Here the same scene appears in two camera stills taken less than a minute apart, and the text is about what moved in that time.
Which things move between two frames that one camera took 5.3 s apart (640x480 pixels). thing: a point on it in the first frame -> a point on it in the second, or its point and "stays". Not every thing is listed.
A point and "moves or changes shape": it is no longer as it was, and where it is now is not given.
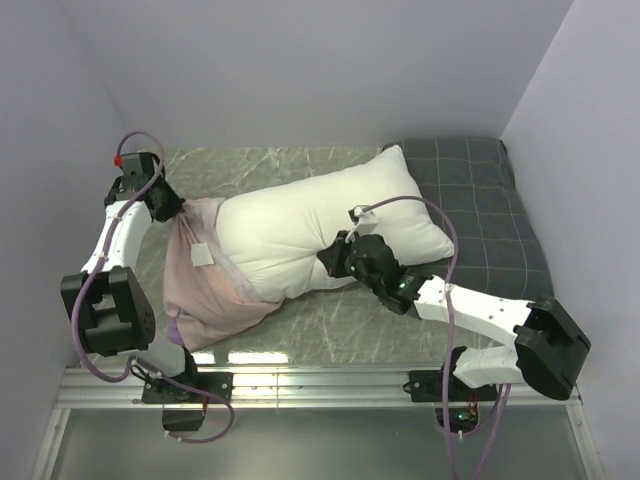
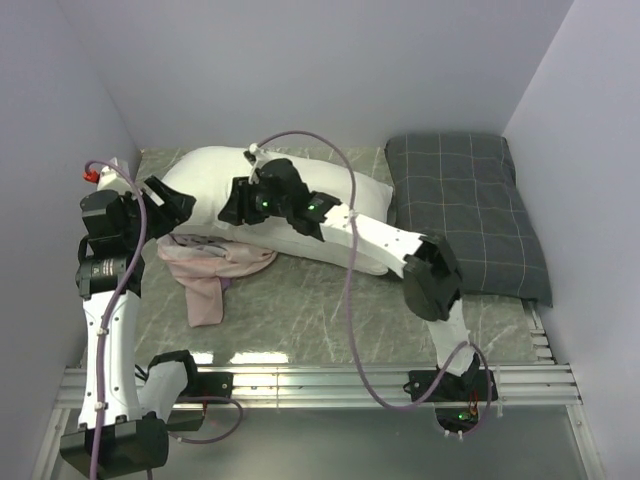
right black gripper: [334, 256] -> [238, 210]
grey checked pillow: [497, 247] stays
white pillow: [277, 234] -> [204, 174]
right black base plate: [427, 386] stays
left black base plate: [159, 391] stays
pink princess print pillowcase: [202, 286] moves or changes shape
